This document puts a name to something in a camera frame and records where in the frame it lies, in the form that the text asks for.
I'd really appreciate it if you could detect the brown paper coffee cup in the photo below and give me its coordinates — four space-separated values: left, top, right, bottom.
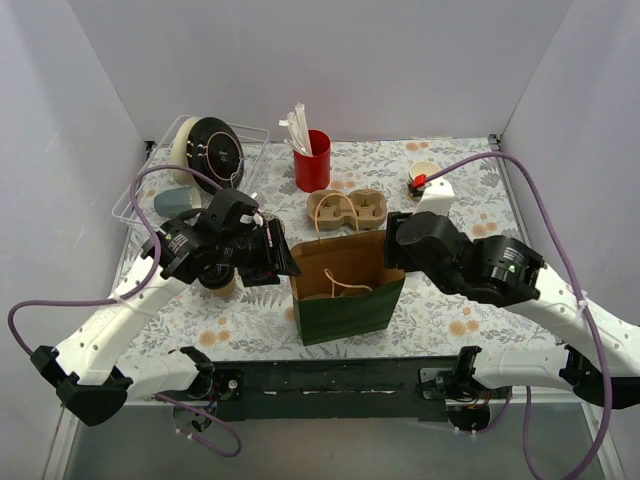
212 278 236 298

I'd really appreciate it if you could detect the stack of brown paper cups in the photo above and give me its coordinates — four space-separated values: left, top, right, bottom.
407 161 440 202

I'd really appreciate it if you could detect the floral tablecloth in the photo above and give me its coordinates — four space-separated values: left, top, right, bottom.
125 138 554 361

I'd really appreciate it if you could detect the red ribbed straw holder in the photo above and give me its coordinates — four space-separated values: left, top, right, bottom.
294 129 331 193

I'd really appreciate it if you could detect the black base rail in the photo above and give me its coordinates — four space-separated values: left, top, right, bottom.
154 357 511 434

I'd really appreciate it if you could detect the white wire dish rack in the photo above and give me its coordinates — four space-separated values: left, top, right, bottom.
112 115 270 233

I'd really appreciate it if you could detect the brown pulp cup carrier stack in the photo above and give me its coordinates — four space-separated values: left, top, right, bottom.
307 189 387 233

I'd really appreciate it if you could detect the cream round plate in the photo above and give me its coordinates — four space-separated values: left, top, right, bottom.
171 117 200 186

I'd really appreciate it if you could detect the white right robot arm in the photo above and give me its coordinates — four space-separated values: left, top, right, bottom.
384 212 639 410

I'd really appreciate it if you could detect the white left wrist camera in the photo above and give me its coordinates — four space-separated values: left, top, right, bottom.
240 192 267 227

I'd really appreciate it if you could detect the single brown pulp cup carrier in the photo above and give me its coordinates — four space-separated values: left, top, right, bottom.
306 286 372 300

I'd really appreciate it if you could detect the black plastic cup lid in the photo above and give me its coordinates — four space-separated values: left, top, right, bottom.
198 265 234 290

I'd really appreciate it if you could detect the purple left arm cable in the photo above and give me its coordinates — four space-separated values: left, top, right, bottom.
6 164 243 459

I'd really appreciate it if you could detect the grey blue cup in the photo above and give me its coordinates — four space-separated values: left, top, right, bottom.
153 187 202 218

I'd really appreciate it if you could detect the white wrapped straw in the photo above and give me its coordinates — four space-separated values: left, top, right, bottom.
294 103 313 156
278 112 307 155

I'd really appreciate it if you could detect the green paper bag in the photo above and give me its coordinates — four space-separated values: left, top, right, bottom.
289 191 406 346

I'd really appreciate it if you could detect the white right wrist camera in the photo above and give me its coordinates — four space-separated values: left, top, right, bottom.
408 174 456 217

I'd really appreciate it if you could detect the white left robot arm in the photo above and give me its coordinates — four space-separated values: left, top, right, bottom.
30 189 301 426

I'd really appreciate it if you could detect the black round plate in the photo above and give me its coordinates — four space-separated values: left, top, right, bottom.
186 117 244 189

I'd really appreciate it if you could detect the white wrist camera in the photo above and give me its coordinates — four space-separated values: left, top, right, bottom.
240 192 267 227
408 174 456 217

